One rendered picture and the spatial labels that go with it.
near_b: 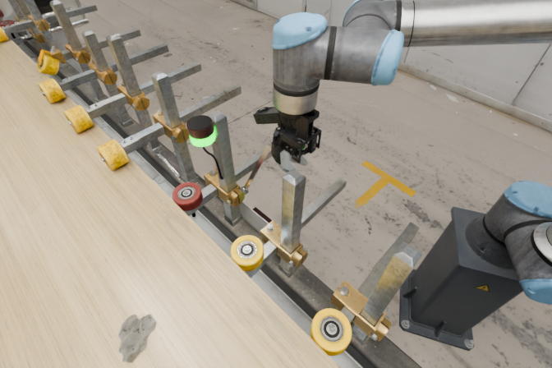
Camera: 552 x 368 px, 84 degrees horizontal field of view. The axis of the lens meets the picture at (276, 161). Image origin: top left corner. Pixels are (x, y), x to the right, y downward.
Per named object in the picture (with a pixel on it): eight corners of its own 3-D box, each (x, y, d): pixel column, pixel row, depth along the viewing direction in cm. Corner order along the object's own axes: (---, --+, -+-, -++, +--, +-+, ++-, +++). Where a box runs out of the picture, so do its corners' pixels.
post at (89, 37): (132, 130, 147) (89, 28, 113) (136, 133, 145) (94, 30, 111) (126, 133, 145) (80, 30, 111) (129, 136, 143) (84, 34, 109)
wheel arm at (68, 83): (165, 49, 143) (163, 42, 140) (169, 52, 141) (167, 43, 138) (50, 92, 117) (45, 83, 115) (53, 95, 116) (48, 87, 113)
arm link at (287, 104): (263, 85, 60) (296, 66, 65) (264, 105, 63) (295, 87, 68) (297, 103, 56) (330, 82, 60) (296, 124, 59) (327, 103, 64)
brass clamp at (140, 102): (135, 92, 119) (130, 80, 115) (153, 106, 112) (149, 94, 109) (119, 98, 116) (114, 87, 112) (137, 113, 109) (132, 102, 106)
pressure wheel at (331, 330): (305, 326, 72) (309, 308, 63) (338, 324, 72) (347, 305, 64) (310, 366, 66) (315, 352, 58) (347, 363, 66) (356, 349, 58)
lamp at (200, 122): (215, 172, 89) (203, 112, 74) (227, 182, 86) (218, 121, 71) (199, 184, 86) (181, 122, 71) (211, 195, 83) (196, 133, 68)
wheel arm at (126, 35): (138, 34, 155) (136, 28, 153) (141, 35, 153) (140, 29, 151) (62, 58, 136) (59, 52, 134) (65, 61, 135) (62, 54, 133)
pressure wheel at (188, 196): (196, 200, 97) (190, 176, 89) (212, 215, 94) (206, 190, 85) (175, 215, 93) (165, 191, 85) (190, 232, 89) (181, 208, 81)
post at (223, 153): (235, 219, 109) (217, 107, 75) (241, 226, 107) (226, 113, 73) (227, 226, 107) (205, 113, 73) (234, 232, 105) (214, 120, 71)
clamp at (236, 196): (218, 177, 101) (216, 167, 98) (246, 200, 95) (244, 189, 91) (204, 186, 98) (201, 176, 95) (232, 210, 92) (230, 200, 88)
